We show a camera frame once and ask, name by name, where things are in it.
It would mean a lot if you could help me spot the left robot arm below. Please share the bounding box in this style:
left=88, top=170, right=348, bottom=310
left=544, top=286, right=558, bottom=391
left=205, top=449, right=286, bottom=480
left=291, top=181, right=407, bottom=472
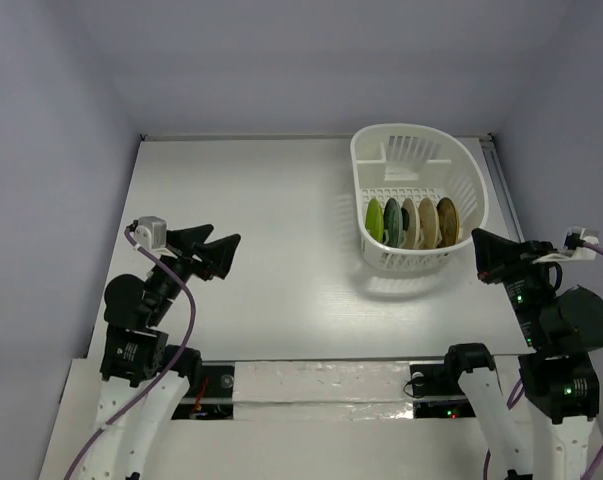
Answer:
left=65, top=216, right=241, bottom=479

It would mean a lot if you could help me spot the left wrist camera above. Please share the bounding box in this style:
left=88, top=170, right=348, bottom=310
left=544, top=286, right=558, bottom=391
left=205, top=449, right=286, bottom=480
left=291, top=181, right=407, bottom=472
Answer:
left=133, top=216, right=167, bottom=251

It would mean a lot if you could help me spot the white plastic dish rack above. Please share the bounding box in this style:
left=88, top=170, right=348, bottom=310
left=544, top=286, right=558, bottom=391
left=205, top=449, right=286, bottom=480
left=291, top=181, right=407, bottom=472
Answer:
left=350, top=123, right=489, bottom=274

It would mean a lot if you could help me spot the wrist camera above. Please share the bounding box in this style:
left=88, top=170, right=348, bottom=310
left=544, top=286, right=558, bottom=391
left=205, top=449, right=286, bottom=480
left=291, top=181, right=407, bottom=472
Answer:
left=533, top=226, right=599, bottom=264
left=133, top=216, right=167, bottom=251

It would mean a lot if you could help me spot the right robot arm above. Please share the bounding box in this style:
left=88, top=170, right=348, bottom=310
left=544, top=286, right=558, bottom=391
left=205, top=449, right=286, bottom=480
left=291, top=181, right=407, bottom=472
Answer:
left=441, top=227, right=603, bottom=479

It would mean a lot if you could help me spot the lime green plate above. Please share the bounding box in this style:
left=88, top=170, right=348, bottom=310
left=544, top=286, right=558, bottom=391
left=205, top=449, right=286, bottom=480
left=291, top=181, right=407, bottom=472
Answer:
left=365, top=197, right=384, bottom=243

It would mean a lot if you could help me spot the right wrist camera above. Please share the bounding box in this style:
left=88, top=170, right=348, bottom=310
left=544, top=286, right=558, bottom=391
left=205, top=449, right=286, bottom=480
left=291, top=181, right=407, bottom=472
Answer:
left=533, top=226, right=599, bottom=264

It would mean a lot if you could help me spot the beige plate with calligraphy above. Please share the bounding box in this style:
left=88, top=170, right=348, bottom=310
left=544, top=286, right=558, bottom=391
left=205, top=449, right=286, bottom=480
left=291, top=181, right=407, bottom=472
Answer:
left=419, top=198, right=440, bottom=249

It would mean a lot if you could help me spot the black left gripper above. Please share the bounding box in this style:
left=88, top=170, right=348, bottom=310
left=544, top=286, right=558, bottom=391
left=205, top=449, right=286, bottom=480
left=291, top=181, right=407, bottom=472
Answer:
left=147, top=222, right=240, bottom=323

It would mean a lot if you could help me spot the white foam block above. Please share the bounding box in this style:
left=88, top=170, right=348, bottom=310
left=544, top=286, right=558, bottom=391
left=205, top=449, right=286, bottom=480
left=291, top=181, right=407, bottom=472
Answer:
left=232, top=361, right=414, bottom=421

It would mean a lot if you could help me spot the cream plate dark rim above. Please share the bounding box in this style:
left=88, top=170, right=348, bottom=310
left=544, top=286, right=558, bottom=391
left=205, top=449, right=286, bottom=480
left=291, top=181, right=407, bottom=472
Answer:
left=401, top=198, right=422, bottom=250

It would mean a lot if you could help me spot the blue green patterned plate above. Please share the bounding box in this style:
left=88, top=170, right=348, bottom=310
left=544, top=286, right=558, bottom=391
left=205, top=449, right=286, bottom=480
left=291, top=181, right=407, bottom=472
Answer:
left=383, top=198, right=404, bottom=248

